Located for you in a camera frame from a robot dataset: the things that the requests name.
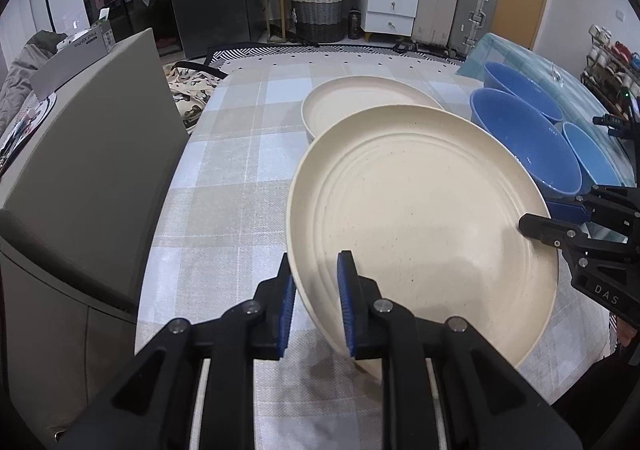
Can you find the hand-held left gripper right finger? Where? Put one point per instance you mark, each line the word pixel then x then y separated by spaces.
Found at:
pixel 346 310

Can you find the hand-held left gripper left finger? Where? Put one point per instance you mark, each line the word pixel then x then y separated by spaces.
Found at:
pixel 286 310

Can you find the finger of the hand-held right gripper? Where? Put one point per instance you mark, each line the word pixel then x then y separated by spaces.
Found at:
pixel 567 212
pixel 537 225

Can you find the blue bowl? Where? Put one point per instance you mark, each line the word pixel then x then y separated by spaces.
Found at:
pixel 525 139
pixel 590 154
pixel 520 84

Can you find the cream plate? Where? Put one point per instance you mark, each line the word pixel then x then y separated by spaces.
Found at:
pixel 425 210
pixel 360 99

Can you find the person's right hand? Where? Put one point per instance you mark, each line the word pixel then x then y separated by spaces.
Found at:
pixel 619 337

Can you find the teal plaid tablecloth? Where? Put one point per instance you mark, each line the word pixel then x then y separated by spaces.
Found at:
pixel 590 99

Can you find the metal shoe rack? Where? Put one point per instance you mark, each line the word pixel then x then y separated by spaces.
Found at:
pixel 600 89

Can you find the clear plastic packet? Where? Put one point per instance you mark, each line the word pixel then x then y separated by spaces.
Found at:
pixel 556 74

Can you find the beige plaid tablecloth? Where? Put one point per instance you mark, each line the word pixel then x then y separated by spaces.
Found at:
pixel 225 180

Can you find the silver suitcase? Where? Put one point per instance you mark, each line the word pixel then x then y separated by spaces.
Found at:
pixel 472 14

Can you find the printed tote bag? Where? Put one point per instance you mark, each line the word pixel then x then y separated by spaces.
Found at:
pixel 190 89

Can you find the white diamond pattern rug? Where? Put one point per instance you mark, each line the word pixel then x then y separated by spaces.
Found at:
pixel 325 62

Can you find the dark water bottle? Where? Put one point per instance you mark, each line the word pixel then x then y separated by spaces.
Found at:
pixel 354 24

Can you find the woven laundry basket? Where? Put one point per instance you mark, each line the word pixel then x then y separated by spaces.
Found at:
pixel 317 4

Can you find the printed papers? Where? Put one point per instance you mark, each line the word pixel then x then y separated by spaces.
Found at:
pixel 25 129

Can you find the white cardboard box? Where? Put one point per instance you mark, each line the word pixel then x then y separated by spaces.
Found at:
pixel 75 57

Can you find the small white box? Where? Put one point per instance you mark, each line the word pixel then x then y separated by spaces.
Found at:
pixel 102 19

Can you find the grey blanket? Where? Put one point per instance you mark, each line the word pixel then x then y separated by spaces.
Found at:
pixel 25 69

